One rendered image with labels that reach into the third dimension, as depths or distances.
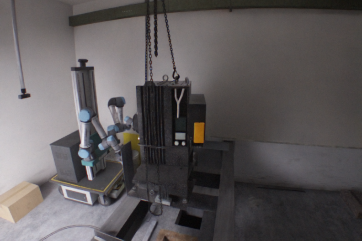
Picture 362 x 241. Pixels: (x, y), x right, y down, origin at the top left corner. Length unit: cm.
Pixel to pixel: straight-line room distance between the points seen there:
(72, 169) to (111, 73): 157
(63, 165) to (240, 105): 251
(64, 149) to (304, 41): 332
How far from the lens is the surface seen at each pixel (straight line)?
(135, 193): 168
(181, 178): 143
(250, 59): 244
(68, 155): 245
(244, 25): 249
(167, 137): 145
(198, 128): 129
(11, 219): 294
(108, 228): 148
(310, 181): 318
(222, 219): 148
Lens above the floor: 177
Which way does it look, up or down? 13 degrees down
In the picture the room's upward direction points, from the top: straight up
